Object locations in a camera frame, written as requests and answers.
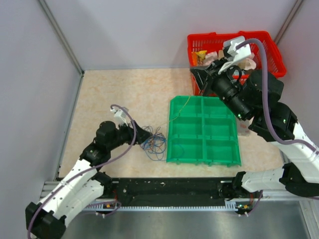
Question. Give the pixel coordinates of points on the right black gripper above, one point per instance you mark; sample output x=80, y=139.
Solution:
x=206, y=77

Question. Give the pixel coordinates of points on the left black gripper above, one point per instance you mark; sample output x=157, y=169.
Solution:
x=141, y=134

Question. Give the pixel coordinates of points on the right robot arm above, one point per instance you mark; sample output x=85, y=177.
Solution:
x=258, y=100

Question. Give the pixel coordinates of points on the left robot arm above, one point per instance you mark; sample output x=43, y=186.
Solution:
x=50, y=217

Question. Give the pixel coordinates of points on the yellow snack packet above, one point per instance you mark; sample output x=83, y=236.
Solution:
x=201, y=54

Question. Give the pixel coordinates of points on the red plastic basket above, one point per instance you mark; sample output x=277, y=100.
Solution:
x=213, y=42

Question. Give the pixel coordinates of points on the green compartment tray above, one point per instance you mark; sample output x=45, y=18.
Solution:
x=202, y=130

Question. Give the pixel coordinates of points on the grey red packet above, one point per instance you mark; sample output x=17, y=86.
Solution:
x=242, y=127

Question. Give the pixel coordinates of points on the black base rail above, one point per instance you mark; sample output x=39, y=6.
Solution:
x=170, y=192

